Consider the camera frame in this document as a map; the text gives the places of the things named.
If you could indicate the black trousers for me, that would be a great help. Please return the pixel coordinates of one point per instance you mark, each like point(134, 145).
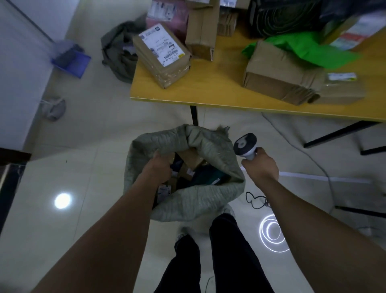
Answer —
point(229, 256)

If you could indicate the person's right forearm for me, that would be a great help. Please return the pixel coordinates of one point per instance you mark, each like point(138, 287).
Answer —
point(319, 238)

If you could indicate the person's left hand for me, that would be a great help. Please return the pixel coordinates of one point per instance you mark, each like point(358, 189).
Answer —
point(159, 167)

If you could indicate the large taped cardboard box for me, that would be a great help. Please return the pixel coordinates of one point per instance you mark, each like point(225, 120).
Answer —
point(280, 75)

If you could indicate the white grey barcode scanner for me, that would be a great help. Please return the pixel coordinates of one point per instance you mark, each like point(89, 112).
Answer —
point(245, 145)

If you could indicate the person's right fingers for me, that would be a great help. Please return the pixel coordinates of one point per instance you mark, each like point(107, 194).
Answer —
point(249, 163)

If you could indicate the dark plastic bag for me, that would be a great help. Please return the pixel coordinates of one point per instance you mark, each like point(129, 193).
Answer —
point(346, 9)

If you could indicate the black patterned box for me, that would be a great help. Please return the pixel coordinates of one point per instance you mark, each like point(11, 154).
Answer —
point(283, 16)

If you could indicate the grey-green woven sack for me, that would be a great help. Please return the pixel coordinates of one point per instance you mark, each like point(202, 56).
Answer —
point(199, 197)

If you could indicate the parcel with white red label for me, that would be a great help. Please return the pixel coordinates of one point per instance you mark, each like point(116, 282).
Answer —
point(359, 31)

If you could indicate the dark parcel with white label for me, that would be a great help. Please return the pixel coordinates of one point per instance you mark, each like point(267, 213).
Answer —
point(164, 190)

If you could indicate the person's left forearm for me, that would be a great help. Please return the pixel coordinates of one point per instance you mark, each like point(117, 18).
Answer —
point(114, 235)

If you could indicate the green plastic bag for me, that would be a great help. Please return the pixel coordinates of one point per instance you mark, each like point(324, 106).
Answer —
point(310, 49)

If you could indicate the tall brown cardboard box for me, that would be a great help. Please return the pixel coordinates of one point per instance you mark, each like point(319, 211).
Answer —
point(202, 28)

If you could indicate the yellow table with black legs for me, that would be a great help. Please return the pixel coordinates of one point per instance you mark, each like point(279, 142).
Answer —
point(217, 81)

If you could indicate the crumpled grey-green sack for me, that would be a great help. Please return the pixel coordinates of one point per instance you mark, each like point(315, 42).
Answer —
point(120, 54)

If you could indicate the pink plastic parcel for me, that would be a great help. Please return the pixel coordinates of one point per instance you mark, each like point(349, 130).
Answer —
point(167, 15)

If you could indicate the blue dustpan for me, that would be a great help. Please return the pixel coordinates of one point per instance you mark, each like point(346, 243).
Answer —
point(72, 62)

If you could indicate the person's right hand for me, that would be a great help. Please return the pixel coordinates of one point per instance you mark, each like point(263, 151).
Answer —
point(263, 167)

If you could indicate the small flat taped parcel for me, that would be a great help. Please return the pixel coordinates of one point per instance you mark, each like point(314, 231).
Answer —
point(342, 90)

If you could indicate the cardboard parcel with white label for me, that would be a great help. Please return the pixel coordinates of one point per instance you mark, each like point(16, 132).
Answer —
point(164, 56)

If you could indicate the white shoe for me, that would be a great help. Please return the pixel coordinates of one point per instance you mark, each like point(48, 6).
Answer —
point(228, 210)
point(184, 233)

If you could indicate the brown cardboard parcel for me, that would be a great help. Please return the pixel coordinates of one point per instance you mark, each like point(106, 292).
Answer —
point(190, 161)

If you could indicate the small brown cardboard box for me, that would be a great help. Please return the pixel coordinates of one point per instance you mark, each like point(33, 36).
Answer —
point(227, 23)

